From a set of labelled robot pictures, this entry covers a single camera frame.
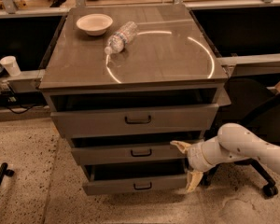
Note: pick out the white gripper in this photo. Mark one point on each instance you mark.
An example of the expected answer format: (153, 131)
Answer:
(195, 158)

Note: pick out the grey drawer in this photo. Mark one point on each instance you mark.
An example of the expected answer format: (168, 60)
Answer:
(135, 184)
(127, 121)
(126, 153)

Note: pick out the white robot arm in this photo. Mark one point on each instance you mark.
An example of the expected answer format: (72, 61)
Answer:
(233, 142)

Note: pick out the grey top drawer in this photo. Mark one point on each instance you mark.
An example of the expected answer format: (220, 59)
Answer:
(127, 121)

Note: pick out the grey bottom drawer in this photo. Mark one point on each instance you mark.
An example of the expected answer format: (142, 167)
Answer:
(135, 184)

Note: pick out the grey drawer cabinet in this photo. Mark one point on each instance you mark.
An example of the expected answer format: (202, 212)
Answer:
(169, 63)

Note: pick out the black office chair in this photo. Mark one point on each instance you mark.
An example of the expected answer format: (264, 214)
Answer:
(257, 109)

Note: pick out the clear plastic water bottle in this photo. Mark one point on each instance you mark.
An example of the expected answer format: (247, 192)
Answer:
(121, 38)

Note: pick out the white bowl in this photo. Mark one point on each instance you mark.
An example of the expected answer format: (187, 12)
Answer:
(94, 24)

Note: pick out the white paper cup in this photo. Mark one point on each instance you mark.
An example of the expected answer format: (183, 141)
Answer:
(11, 65)

